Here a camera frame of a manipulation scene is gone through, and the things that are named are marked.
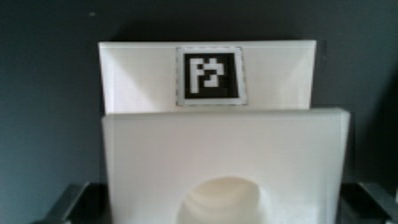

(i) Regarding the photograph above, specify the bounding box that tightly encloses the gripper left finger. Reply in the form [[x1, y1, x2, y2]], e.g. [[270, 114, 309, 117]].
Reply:
[[32, 183, 89, 224]]

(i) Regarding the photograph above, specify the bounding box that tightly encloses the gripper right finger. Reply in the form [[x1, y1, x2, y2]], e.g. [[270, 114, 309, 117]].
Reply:
[[359, 182, 398, 224]]

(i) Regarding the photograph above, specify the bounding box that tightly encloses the white lamp base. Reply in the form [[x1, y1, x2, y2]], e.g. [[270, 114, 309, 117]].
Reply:
[[98, 40, 350, 224]]

